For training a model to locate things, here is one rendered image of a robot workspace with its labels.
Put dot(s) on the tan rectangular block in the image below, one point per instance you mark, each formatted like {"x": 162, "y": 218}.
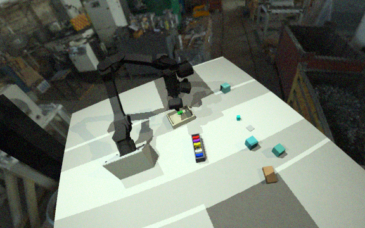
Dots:
{"x": 269, "y": 174}

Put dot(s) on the beige open tray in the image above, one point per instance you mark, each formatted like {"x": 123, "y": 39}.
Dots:
{"x": 177, "y": 121}

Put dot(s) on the teal cube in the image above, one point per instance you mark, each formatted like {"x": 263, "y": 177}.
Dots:
{"x": 251, "y": 142}
{"x": 225, "y": 87}
{"x": 278, "y": 150}

